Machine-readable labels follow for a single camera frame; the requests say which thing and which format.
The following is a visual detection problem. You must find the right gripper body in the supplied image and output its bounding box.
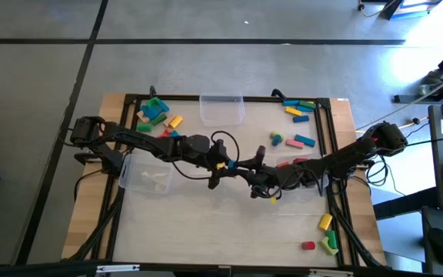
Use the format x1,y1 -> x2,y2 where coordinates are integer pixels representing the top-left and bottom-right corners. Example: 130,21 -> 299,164
255,145 -> 309,191

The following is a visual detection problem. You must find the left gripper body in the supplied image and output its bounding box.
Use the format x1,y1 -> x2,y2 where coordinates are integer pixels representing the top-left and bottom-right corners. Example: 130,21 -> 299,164
201,138 -> 228,190

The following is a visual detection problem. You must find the clear plastic bin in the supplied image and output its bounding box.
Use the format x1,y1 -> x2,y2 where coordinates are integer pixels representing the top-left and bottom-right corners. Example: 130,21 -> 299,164
118,153 -> 173,195
198,92 -> 245,128
275,152 -> 330,189

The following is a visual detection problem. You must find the lime arch block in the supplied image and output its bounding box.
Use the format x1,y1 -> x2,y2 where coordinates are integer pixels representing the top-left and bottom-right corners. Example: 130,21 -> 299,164
319,235 -> 340,257

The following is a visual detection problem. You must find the blue wide block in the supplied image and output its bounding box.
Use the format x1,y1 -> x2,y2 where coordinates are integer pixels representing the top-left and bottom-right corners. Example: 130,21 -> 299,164
140,105 -> 161,121

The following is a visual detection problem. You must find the black desk leg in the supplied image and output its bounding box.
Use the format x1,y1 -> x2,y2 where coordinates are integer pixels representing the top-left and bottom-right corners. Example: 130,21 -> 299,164
393,65 -> 443,105

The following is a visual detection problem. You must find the black rig bar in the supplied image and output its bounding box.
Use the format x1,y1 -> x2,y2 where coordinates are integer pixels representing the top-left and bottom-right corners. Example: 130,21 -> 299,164
0,260 -> 443,277

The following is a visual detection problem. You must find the blue and white box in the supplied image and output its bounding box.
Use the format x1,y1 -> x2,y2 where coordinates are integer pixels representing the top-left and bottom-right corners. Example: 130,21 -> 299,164
382,0 -> 443,21

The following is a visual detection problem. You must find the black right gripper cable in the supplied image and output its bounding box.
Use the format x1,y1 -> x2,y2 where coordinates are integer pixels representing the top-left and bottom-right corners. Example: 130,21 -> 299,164
250,182 -> 282,200

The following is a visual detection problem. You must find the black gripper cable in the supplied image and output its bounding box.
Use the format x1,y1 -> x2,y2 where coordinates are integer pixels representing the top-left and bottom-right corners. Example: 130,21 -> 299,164
169,130 -> 241,181
250,182 -> 282,200

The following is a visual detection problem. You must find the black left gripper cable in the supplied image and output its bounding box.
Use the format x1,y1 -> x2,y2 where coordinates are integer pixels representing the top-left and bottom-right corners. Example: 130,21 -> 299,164
169,130 -> 241,181

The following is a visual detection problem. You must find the black aluminium table frame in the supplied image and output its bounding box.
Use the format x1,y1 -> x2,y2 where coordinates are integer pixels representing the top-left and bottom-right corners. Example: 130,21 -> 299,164
67,86 -> 388,270

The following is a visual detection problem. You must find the black cable bundle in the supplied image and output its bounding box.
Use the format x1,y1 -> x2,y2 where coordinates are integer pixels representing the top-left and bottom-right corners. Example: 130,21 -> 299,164
364,134 -> 443,198

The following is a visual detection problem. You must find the silver bracket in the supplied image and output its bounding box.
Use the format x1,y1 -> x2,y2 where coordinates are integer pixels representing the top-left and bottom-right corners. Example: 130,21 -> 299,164
95,264 -> 141,274
308,269 -> 355,277

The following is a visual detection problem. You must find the cable with yellow connector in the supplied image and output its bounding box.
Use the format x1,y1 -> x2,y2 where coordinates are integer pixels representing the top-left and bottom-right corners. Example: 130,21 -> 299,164
355,116 -> 430,135

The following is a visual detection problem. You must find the yellow floor cable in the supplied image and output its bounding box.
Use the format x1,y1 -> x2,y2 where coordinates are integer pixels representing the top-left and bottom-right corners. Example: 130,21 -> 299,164
358,0 -> 398,18

